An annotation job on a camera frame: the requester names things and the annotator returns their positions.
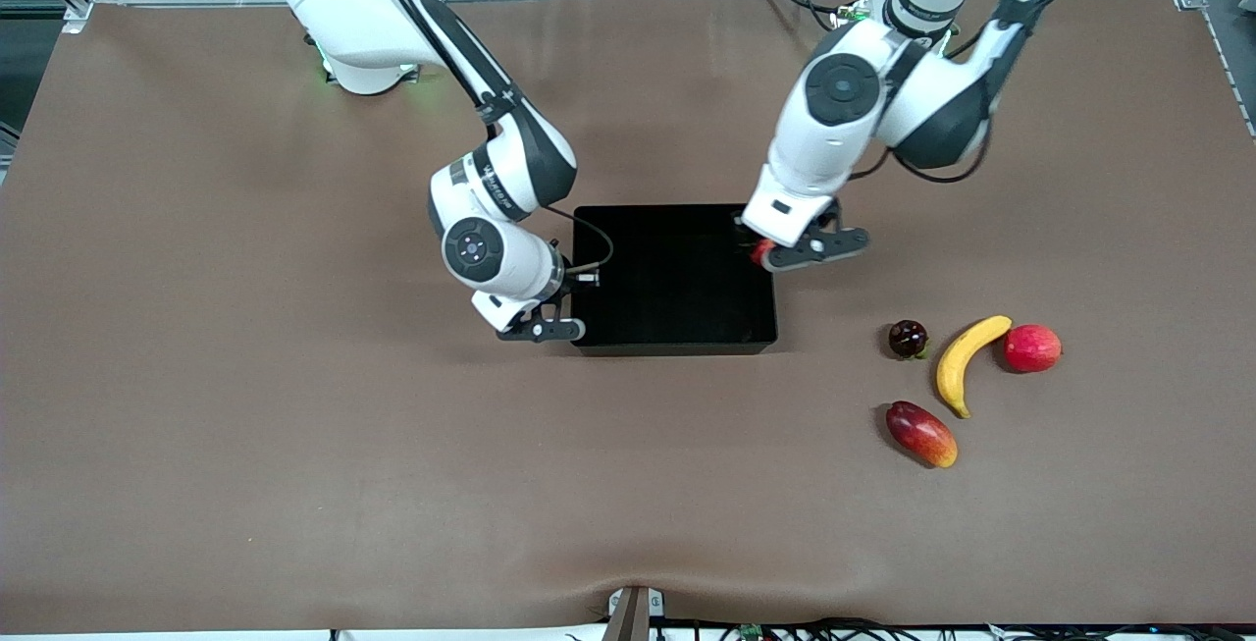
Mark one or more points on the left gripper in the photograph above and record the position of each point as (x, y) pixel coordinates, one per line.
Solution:
(745, 232)

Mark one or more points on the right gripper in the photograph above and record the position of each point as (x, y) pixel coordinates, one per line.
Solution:
(567, 285)

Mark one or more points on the small red yellow apple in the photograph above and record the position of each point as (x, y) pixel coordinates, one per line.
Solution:
(760, 250)

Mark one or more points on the yellow banana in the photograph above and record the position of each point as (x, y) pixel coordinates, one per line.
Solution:
(950, 371)

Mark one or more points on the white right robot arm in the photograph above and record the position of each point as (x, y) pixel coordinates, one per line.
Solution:
(353, 3)

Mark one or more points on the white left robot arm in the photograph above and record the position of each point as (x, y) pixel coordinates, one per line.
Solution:
(814, 155)

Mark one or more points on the black plastic box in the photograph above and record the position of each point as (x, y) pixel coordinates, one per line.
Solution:
(677, 297)

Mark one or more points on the dark purple mangosteen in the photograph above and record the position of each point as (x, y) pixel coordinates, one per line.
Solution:
(908, 339)

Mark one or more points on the red yellow mango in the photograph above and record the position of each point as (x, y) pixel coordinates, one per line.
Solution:
(920, 433)

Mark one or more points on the pinkish red peach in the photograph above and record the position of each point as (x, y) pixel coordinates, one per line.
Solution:
(1032, 348)

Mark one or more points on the large table cover mat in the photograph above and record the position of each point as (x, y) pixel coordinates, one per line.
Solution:
(294, 474)

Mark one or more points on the small green circuit board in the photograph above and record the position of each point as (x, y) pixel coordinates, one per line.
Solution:
(751, 632)

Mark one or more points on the table edge clamp bracket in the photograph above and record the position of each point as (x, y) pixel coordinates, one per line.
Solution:
(628, 621)

